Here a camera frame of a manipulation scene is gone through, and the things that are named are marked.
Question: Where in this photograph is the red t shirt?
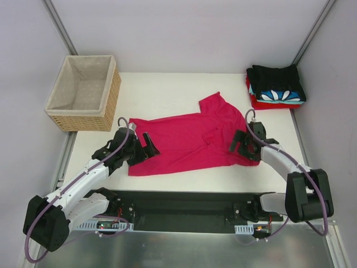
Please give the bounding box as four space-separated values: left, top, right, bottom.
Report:
245 76 302 110

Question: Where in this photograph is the pink t shirt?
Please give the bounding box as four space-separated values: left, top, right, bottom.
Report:
128 93 259 176

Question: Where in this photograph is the wicker basket with liner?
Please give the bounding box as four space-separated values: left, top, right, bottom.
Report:
45 55 121 132

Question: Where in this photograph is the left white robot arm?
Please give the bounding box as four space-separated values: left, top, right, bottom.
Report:
23 127 160 252

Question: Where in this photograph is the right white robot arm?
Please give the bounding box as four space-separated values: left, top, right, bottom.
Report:
229 122 334 223

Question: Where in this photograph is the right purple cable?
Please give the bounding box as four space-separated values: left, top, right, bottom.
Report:
237 109 330 246

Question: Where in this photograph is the purple cable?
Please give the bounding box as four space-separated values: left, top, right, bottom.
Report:
237 109 330 246
24 117 132 264

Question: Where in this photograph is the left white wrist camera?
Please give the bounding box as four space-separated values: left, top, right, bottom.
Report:
129 123 137 131

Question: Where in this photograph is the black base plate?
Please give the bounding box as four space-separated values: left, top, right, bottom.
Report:
83 189 288 232

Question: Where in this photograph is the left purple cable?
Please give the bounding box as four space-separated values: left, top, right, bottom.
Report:
24 117 132 264

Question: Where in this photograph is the right aluminium frame post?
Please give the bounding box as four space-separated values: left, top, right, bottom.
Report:
292 0 337 66

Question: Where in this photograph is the aluminium frame post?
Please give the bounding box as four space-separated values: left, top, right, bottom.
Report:
41 0 78 55
292 0 337 66

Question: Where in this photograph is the left aluminium frame post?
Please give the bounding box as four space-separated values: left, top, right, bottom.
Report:
41 0 78 55

